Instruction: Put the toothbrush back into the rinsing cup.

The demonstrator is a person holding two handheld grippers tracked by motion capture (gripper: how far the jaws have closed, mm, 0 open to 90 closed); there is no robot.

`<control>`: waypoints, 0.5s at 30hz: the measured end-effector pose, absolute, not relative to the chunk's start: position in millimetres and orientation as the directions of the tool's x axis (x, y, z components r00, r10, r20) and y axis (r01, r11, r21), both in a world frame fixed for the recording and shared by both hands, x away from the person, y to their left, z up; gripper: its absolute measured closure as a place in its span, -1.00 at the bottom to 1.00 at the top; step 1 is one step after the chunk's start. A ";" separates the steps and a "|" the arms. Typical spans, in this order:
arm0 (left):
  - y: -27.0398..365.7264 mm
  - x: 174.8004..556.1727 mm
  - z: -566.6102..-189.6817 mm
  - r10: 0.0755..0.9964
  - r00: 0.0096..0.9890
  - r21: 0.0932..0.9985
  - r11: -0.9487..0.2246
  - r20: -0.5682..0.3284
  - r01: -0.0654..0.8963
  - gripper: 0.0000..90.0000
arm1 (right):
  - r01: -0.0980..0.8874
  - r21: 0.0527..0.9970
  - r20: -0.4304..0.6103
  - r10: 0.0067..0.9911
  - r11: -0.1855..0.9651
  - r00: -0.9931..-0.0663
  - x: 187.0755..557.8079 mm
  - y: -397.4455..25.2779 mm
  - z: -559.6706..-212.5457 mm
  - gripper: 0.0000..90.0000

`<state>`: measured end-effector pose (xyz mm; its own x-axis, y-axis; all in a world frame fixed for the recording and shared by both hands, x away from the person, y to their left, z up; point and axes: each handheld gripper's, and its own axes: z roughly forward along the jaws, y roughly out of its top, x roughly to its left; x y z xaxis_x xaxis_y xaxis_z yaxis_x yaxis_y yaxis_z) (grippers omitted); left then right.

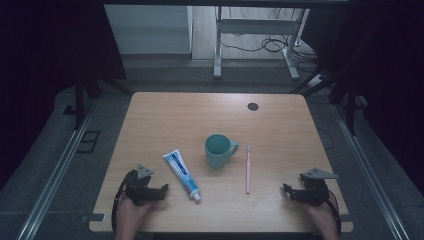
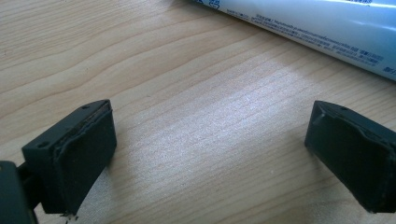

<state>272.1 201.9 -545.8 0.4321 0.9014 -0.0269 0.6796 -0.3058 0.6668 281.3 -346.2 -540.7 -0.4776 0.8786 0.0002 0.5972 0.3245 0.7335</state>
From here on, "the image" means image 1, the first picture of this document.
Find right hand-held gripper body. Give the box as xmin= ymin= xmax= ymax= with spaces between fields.
xmin=294 ymin=167 xmax=338 ymax=206

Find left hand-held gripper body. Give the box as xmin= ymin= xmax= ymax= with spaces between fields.
xmin=124 ymin=163 xmax=158 ymax=206

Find white and blue toothpaste tube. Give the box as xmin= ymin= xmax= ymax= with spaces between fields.
xmin=162 ymin=148 xmax=202 ymax=203

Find pink toothbrush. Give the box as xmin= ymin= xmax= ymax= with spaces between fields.
xmin=245 ymin=144 xmax=253 ymax=195

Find teal mug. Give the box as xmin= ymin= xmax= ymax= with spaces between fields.
xmin=204 ymin=133 xmax=240 ymax=170

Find person's right hand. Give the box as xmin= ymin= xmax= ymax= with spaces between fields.
xmin=301 ymin=199 xmax=338 ymax=234

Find black metal stand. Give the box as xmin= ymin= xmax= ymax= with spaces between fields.
xmin=73 ymin=69 xmax=134 ymax=131
xmin=289 ymin=64 xmax=366 ymax=136

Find white power strip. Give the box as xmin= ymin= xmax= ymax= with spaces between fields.
xmin=307 ymin=74 xmax=325 ymax=88

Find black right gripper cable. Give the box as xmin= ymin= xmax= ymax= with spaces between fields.
xmin=325 ymin=189 xmax=343 ymax=235

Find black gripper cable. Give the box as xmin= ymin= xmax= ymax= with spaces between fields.
xmin=325 ymin=189 xmax=343 ymax=235
xmin=111 ymin=170 xmax=135 ymax=235

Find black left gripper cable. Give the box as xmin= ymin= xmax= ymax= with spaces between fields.
xmin=111 ymin=170 xmax=135 ymax=235

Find thin black floor cable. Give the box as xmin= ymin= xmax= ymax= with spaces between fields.
xmin=316 ymin=127 xmax=335 ymax=152

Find metal floor rail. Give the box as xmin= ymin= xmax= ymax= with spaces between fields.
xmin=331 ymin=103 xmax=403 ymax=240
xmin=16 ymin=99 xmax=98 ymax=240

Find black floor cables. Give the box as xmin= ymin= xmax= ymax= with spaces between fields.
xmin=219 ymin=33 xmax=321 ymax=73

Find white desk frame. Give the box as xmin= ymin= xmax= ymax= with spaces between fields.
xmin=213 ymin=6 xmax=310 ymax=81

